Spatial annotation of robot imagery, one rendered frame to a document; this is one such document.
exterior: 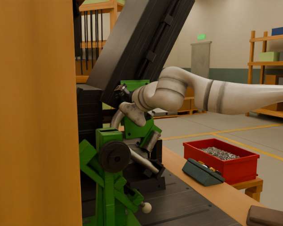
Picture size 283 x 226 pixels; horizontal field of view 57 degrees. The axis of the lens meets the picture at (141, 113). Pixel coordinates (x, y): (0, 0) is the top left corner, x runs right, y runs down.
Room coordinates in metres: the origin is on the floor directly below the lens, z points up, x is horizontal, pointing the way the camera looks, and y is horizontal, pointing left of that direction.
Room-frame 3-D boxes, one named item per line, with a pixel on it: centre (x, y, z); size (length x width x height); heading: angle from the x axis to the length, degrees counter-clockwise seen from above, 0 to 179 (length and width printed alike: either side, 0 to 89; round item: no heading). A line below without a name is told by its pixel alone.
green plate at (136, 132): (0.97, 0.03, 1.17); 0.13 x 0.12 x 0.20; 23
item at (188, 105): (7.37, -1.15, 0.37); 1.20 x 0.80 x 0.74; 122
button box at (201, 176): (0.95, -0.24, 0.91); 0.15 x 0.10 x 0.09; 23
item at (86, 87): (1.06, 0.28, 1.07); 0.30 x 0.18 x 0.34; 23
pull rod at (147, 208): (0.65, 0.00, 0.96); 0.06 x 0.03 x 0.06; 113
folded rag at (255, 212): (0.65, -0.34, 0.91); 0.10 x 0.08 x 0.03; 62
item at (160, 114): (1.12, 0.05, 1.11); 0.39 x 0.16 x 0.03; 113
